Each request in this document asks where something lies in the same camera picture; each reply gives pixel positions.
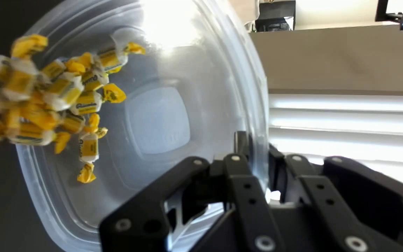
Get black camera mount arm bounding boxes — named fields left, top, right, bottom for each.
left=374, top=0, right=403, bottom=32

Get clear plastic lunchbox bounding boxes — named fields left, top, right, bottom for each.
left=14, top=0, right=271, bottom=252

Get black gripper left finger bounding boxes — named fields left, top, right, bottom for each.
left=99, top=131, right=287, bottom=252

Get white vertical window blinds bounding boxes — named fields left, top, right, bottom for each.
left=267, top=89, right=403, bottom=193

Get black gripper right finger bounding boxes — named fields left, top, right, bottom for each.
left=266, top=144, right=403, bottom=252

